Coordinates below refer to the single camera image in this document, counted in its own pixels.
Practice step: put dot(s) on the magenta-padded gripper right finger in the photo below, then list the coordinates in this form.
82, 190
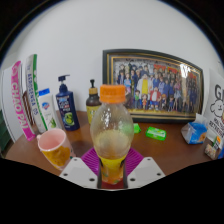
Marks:
134, 161

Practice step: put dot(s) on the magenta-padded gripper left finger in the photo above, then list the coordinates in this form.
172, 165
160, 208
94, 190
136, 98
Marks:
90, 161

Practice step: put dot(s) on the orange-capped clear drink bottle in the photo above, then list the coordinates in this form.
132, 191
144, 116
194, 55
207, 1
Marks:
112, 133

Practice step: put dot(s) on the pink and yellow mug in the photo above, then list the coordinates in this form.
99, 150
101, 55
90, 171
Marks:
55, 150

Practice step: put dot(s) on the dark blue pump bottle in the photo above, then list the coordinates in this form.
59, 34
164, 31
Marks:
67, 110

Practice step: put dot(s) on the dark amber pump bottle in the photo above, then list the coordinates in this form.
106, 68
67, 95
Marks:
92, 105

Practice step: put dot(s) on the white blue-capped lotion bottle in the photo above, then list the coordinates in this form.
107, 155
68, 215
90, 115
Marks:
48, 111

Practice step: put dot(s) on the dark framed group picture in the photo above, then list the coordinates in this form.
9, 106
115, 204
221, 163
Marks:
156, 86

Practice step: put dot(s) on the colourful puzzle cube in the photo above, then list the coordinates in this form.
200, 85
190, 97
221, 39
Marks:
213, 148

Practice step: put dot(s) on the tall white printed box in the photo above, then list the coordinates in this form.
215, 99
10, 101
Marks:
35, 96

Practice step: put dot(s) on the green crate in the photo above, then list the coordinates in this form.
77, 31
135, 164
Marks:
3, 133

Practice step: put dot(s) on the white paper gift bag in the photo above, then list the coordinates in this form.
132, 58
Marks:
215, 106

